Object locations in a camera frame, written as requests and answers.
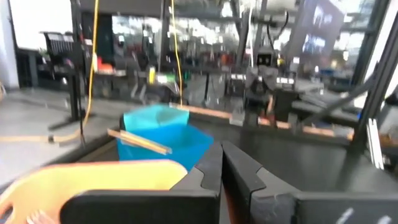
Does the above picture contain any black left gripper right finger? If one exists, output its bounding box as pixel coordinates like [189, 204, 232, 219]
[221, 140, 398, 224]

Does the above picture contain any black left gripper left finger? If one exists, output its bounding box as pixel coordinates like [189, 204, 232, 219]
[58, 141, 224, 224]

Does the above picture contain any gold fork tines edge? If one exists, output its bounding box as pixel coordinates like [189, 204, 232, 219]
[107, 128, 172, 152]

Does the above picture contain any orange plastic bin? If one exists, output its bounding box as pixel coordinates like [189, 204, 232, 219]
[0, 159, 189, 224]

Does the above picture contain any blue plastic bin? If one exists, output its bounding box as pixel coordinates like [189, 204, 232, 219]
[116, 123, 215, 172]

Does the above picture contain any teal plastic bin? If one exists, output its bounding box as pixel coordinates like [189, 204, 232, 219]
[123, 104, 190, 131]

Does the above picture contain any wooden side board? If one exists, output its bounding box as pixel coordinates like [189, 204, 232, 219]
[169, 102, 355, 140]

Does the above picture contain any dark computer monitor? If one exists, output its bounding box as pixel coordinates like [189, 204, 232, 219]
[285, 0, 346, 67]

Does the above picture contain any black pegboard rack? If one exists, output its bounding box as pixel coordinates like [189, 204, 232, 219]
[40, 30, 94, 131]

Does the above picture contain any white metal bracket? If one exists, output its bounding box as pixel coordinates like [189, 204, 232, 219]
[366, 118, 385, 170]

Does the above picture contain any black table frame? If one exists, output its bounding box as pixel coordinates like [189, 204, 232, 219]
[298, 0, 398, 155]

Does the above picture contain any yellow hanging cable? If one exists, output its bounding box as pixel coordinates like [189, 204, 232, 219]
[169, 0, 185, 107]
[0, 0, 101, 144]

